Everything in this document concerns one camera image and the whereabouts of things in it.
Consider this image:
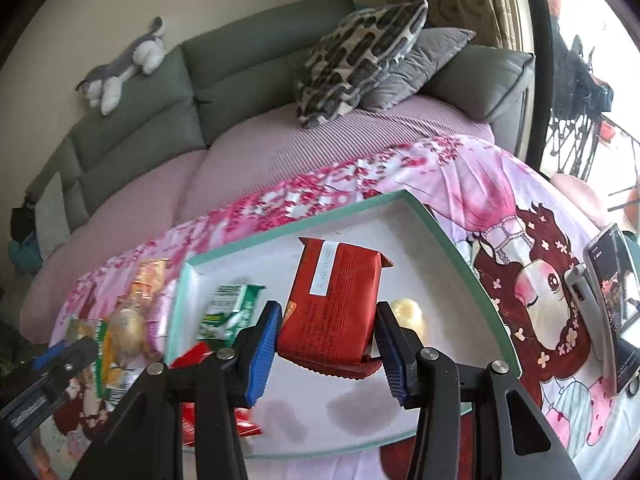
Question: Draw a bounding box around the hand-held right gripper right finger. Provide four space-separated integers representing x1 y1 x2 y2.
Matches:
375 301 583 480

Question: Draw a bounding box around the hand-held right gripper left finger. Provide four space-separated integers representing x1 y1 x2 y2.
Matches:
70 300 283 480

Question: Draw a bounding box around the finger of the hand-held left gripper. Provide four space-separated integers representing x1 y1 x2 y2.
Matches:
30 336 99 391

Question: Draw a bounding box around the pale yellow round pastry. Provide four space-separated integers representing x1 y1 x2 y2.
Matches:
390 298 428 343

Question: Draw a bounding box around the green bean biscuit packet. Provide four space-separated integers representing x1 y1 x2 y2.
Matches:
199 284 267 343

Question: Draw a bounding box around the dark red snack packet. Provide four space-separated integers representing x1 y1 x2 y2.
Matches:
276 237 396 380

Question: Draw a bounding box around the small yellow snack packet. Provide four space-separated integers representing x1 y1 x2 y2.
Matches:
127 258 171 301

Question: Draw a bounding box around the teal-edged white box tray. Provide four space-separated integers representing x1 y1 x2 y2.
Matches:
165 190 523 461

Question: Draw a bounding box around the green and white biscuit packet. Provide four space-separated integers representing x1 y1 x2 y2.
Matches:
67 317 146 401

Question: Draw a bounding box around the clear bun packet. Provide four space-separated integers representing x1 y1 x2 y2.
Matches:
107 305 151 361

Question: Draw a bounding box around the purple snack packet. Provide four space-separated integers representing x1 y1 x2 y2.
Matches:
145 280 178 351

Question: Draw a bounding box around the teal cloth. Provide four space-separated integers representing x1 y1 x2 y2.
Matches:
7 237 43 276

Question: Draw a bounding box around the black bag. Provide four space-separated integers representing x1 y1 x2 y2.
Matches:
10 202 38 243

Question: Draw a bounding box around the light grey cushion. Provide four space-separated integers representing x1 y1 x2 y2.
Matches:
34 172 71 261

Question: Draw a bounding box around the pink ribbed seat cover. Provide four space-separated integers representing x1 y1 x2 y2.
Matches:
20 95 496 346

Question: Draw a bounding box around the grey phone stand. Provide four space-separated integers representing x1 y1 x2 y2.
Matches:
565 265 606 361

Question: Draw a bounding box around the pink printed blanket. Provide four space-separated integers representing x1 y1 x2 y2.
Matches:
15 135 640 480

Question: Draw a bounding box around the smartphone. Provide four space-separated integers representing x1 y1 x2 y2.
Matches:
585 223 640 395

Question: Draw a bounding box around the grey sofa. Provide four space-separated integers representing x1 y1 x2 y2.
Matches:
25 0 536 241

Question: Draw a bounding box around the pink stool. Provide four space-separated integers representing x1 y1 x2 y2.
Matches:
550 174 608 226

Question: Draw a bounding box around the grey pillow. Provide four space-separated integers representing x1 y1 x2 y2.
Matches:
360 27 477 113

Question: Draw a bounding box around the black and white patterned pillow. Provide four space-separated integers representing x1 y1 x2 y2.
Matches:
295 0 430 129

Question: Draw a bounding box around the grey and white plush toy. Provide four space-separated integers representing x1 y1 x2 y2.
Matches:
76 16 167 116

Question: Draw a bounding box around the black metal rack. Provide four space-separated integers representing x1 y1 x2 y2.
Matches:
547 15 616 181

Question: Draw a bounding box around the beige patterned curtain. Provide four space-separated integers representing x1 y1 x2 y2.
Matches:
375 0 536 53

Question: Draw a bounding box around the dark door frame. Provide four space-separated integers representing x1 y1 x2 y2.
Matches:
515 0 556 176

